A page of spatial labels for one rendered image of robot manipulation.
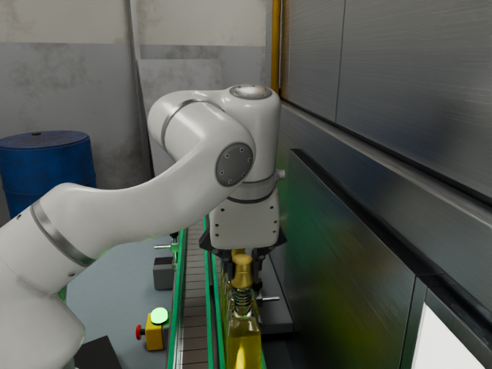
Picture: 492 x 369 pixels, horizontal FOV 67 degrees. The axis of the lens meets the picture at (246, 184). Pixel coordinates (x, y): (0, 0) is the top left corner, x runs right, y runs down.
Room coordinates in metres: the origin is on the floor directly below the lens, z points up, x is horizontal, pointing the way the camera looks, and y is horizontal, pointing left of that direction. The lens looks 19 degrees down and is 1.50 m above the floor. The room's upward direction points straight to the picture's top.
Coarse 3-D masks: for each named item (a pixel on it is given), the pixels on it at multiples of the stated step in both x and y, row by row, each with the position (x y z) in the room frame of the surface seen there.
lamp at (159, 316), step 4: (156, 308) 0.84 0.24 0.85; (160, 308) 0.83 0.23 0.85; (152, 312) 0.82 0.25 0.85; (156, 312) 0.82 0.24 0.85; (160, 312) 0.82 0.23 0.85; (164, 312) 0.82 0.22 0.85; (152, 316) 0.81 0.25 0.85; (156, 316) 0.80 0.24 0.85; (160, 316) 0.81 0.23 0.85; (164, 316) 0.81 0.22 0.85; (152, 320) 0.81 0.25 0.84; (156, 320) 0.80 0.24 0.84; (160, 320) 0.80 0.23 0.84; (164, 320) 0.81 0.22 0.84; (156, 324) 0.80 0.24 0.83; (160, 324) 0.80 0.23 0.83
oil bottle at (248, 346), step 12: (228, 312) 0.52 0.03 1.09; (252, 312) 0.52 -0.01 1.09; (228, 324) 0.50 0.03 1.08; (240, 324) 0.49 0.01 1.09; (252, 324) 0.49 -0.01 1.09; (228, 336) 0.49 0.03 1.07; (240, 336) 0.49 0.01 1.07; (252, 336) 0.49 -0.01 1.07; (228, 348) 0.49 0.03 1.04; (240, 348) 0.49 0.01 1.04; (252, 348) 0.49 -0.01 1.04; (228, 360) 0.49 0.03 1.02; (240, 360) 0.49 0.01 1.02; (252, 360) 0.49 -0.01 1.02
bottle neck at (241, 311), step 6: (234, 288) 0.51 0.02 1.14; (246, 288) 0.52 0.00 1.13; (234, 294) 0.51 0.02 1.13; (240, 294) 0.50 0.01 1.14; (246, 294) 0.50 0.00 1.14; (234, 300) 0.51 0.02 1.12; (240, 300) 0.50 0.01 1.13; (246, 300) 0.50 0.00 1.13; (234, 306) 0.51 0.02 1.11; (240, 306) 0.50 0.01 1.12; (246, 306) 0.50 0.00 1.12; (234, 312) 0.51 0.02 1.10; (240, 312) 0.50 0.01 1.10; (246, 312) 0.50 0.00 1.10
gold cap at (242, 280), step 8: (240, 256) 0.52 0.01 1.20; (248, 256) 0.52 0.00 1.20; (240, 264) 0.50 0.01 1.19; (248, 264) 0.50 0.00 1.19; (240, 272) 0.50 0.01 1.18; (248, 272) 0.50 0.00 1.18; (232, 280) 0.51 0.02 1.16; (240, 280) 0.50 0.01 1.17; (248, 280) 0.50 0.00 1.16; (240, 288) 0.50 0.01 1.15
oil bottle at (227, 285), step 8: (224, 280) 0.62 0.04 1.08; (224, 288) 0.61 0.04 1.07; (224, 296) 0.60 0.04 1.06; (224, 304) 0.60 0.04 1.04; (224, 312) 0.61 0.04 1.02; (224, 320) 0.61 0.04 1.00; (224, 328) 0.62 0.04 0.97; (224, 336) 0.62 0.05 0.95; (224, 344) 0.63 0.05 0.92; (224, 352) 0.63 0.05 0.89
